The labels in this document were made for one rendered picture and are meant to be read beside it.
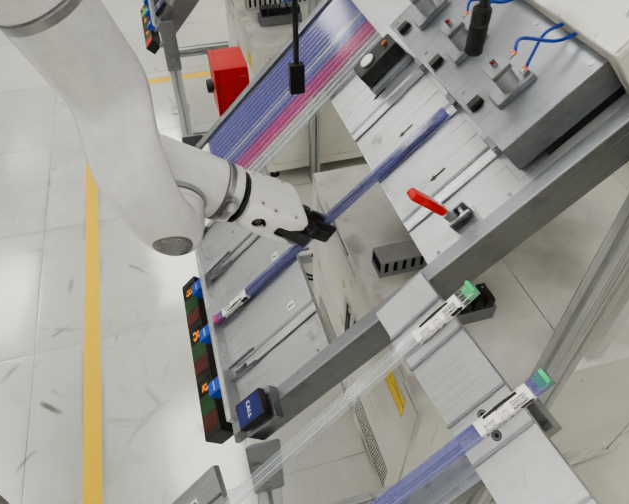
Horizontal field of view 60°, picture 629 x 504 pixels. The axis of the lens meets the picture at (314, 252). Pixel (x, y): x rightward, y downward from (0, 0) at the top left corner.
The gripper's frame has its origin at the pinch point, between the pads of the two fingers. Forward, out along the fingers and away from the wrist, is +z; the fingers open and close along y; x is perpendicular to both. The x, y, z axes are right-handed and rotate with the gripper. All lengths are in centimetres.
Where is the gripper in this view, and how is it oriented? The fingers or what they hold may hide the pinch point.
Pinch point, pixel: (318, 226)
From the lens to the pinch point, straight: 84.7
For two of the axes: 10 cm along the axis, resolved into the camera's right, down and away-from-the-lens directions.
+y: -2.8, -6.9, 6.7
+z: 7.7, 2.5, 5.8
